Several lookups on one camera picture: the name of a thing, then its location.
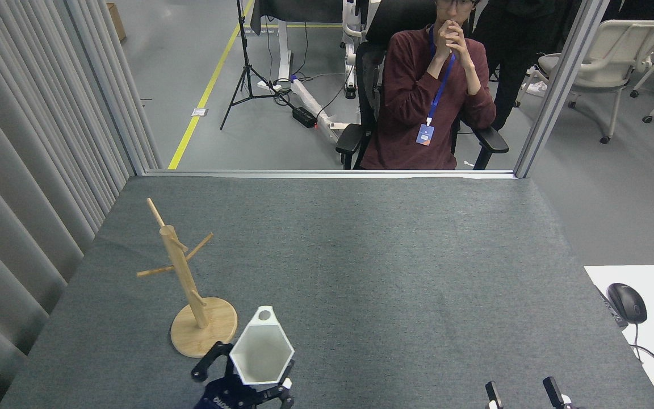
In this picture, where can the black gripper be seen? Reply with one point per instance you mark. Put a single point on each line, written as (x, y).
(222, 397)

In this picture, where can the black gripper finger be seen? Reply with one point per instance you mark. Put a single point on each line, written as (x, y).
(494, 395)
(553, 391)

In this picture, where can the white hexagonal cup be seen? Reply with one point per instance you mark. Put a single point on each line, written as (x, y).
(261, 352)

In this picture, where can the person's left forearm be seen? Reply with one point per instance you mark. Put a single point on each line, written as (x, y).
(480, 96)

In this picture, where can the person's right forearm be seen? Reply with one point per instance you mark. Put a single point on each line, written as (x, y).
(418, 88)

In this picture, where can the wooden cup storage rack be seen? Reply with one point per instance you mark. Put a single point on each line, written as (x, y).
(184, 272)

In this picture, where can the person's left hand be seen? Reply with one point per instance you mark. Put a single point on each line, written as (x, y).
(460, 45)

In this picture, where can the person's right hand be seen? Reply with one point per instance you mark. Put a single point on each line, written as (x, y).
(445, 40)

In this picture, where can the black labelled device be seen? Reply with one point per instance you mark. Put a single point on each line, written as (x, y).
(611, 309)

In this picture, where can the black computer mouse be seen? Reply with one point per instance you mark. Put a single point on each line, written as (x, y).
(627, 303)

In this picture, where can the silver floor plate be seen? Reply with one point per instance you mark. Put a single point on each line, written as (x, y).
(200, 112)

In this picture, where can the white power strip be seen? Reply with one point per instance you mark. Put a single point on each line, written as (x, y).
(267, 87)

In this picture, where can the black tripod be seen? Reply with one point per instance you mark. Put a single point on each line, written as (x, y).
(246, 68)

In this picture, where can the black office chair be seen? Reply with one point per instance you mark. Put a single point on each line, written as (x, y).
(364, 85)

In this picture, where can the grey curtain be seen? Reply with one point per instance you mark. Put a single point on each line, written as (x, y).
(20, 142)

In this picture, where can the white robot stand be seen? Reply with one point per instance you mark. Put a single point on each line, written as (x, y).
(352, 57)

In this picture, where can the standing person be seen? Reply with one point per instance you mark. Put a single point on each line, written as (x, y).
(514, 51)

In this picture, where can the white chair with armrests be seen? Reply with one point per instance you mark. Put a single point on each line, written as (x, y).
(622, 51)

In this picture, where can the cardboard box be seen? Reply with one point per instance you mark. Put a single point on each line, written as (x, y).
(117, 20)

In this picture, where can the black-rimmed glasses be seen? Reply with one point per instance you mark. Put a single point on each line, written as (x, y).
(457, 4)

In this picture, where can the aluminium frame rail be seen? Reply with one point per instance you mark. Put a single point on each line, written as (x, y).
(276, 174)

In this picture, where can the white desk frame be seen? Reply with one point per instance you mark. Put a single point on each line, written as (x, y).
(283, 51)

